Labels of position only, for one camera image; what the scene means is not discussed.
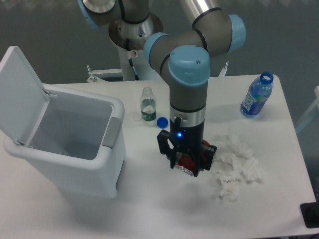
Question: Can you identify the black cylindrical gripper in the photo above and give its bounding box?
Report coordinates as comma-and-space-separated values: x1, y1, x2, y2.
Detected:
157, 121, 217, 177

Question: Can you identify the red soda can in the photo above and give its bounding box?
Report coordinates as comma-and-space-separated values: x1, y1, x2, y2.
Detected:
179, 140, 210, 176

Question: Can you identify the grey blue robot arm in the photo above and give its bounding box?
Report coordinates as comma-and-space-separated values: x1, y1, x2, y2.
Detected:
78, 0, 246, 177

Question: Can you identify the white trash can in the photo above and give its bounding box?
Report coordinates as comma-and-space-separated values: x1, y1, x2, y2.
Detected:
3, 85, 126, 198

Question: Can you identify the white trash can lid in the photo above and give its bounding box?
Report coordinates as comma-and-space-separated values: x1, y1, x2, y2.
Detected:
0, 46, 50, 146

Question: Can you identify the blue bottle cap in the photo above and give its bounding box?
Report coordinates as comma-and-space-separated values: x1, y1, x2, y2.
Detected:
157, 117, 168, 128

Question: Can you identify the crumpled white tissue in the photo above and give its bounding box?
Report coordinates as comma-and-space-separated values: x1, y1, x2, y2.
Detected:
242, 157, 263, 183
216, 170, 241, 185
227, 133, 254, 159
217, 152, 242, 170
219, 182, 239, 203

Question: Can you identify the white bottle cap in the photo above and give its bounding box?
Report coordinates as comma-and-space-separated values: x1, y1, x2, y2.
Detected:
132, 115, 141, 121

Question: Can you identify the clear plastic bottle green label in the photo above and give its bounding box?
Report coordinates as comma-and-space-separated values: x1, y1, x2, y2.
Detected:
140, 86, 157, 126

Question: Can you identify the blue plastic bottle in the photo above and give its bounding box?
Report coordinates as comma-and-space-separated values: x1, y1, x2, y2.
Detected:
240, 71, 274, 119

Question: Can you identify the black device at edge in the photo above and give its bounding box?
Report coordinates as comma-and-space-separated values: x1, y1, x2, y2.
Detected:
300, 202, 319, 229

